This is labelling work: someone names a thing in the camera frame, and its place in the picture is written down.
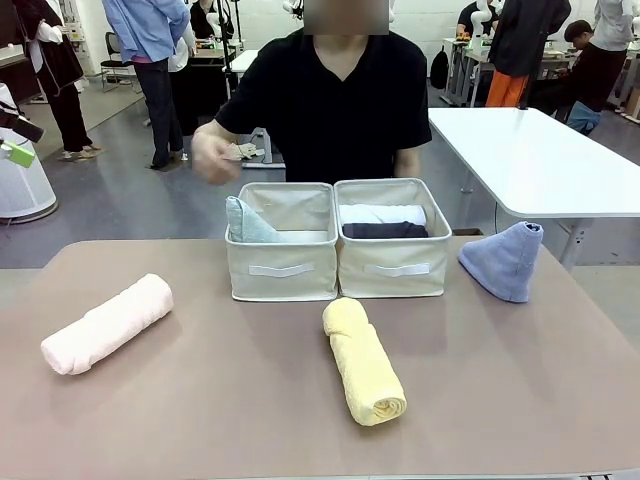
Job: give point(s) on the person's right hand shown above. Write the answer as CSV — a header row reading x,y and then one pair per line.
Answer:
x,y
215,162

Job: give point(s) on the person's right forearm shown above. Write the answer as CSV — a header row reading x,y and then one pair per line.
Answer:
x,y
210,131

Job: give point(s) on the distant bystander in black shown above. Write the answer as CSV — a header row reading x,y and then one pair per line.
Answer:
x,y
467,22

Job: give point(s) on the black office chair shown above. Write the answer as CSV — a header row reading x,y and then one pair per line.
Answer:
x,y
114,45

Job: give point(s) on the yellow towel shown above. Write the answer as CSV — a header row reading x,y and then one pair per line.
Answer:
x,y
362,360

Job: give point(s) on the seated bystander in black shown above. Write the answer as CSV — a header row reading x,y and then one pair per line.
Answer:
x,y
202,22

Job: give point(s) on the cream cloth on floor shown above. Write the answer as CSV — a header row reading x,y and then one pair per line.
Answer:
x,y
250,151

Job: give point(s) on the seated dark-haired bystander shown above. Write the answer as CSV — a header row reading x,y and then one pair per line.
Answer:
x,y
595,70

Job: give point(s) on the pink towel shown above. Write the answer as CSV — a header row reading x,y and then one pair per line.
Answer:
x,y
105,325

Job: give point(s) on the cream fabric bin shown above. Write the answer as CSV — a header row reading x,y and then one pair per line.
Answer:
x,y
280,280
395,280

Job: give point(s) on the bystander in blue shirt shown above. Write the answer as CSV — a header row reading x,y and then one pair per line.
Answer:
x,y
150,30

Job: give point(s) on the black metal stand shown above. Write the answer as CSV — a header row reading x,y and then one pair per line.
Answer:
x,y
229,75

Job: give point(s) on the lavender blue cone-folded towel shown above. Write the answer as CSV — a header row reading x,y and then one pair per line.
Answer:
x,y
505,265

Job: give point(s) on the dark grey towel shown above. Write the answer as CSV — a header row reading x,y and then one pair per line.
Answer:
x,y
385,230

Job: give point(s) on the white rolled towel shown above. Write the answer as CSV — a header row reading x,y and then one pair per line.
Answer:
x,y
380,214

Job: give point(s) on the person's left forearm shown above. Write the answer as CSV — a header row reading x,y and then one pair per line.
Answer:
x,y
407,160

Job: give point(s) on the bystander in grey shirt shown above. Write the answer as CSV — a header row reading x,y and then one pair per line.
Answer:
x,y
617,25

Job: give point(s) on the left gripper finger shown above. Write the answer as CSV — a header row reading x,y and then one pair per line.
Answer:
x,y
20,124
17,155

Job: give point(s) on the wooden counter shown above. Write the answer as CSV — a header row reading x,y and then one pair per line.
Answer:
x,y
15,75

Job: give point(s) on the grey background desk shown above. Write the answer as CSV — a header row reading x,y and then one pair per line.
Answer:
x,y
457,75

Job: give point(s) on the person in black t-shirt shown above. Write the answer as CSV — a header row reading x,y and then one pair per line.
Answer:
x,y
340,100

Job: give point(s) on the bystander in black vest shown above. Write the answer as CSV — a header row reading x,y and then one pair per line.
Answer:
x,y
55,60

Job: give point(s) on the bystander with orange trousers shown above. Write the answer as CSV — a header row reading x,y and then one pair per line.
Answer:
x,y
525,35

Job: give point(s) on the black backpack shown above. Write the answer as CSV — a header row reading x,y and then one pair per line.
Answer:
x,y
439,70

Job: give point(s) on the pale teal triangle-folded towel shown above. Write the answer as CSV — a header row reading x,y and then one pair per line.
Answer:
x,y
250,227

